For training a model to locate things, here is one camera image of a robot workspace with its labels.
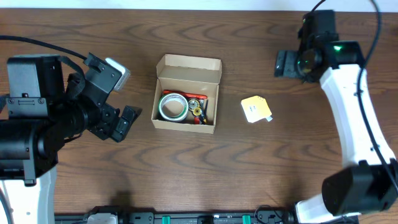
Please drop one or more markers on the cardboard box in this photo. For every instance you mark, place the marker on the cardboard box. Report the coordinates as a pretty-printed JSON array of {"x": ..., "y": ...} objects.
[{"x": 187, "y": 74}]

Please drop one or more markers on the correction tape dispenser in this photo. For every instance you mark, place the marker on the correction tape dispenser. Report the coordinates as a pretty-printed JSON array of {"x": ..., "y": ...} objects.
[{"x": 195, "y": 107}]

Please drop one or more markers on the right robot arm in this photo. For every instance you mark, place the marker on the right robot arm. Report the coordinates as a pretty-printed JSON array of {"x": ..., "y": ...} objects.
[{"x": 367, "y": 183}]

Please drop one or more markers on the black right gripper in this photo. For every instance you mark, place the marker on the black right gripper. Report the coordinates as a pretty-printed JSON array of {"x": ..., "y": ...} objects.
[{"x": 286, "y": 64}]

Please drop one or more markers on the small yellow spiral notepad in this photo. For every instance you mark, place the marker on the small yellow spiral notepad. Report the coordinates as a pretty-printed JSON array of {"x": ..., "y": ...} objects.
[{"x": 256, "y": 108}]

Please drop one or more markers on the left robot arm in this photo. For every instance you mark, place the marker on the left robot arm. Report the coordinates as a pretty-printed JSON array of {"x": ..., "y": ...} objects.
[{"x": 52, "y": 101}]

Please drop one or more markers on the green tape roll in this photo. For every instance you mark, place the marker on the green tape roll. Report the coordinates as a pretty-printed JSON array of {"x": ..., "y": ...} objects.
[{"x": 160, "y": 113}]

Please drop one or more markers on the white masking tape roll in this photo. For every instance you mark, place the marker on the white masking tape roll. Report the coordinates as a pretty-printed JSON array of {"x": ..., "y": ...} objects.
[{"x": 173, "y": 106}]

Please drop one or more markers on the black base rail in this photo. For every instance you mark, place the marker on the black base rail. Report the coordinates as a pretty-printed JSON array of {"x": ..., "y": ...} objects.
[{"x": 263, "y": 214}]

